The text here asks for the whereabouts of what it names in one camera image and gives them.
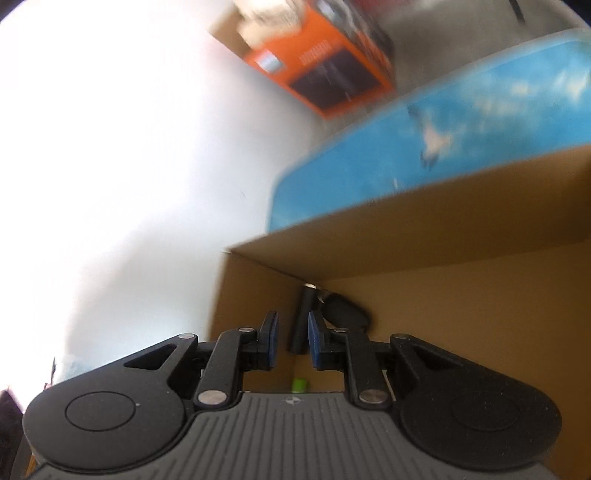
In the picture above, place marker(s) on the black cylinder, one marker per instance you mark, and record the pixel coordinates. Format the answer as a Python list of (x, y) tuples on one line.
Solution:
[(301, 318)]

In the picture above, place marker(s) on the green dropper bottle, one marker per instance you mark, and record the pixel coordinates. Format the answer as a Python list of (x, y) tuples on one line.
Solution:
[(299, 385)]

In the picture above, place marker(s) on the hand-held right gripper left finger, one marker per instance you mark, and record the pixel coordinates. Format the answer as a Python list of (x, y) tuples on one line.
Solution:
[(270, 339)]

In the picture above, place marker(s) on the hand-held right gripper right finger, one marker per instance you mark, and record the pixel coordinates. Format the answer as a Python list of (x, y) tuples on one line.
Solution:
[(315, 341)]

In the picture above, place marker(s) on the orange cardboard box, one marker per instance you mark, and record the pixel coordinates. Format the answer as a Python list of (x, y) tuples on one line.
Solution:
[(332, 60)]

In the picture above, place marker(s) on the brown cardboard box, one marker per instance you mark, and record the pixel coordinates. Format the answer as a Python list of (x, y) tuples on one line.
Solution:
[(461, 300)]

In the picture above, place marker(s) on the black oval object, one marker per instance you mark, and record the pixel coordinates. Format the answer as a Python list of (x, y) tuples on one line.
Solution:
[(346, 314)]

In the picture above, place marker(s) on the beige cloth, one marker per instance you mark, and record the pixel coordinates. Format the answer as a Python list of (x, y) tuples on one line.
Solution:
[(268, 18)]

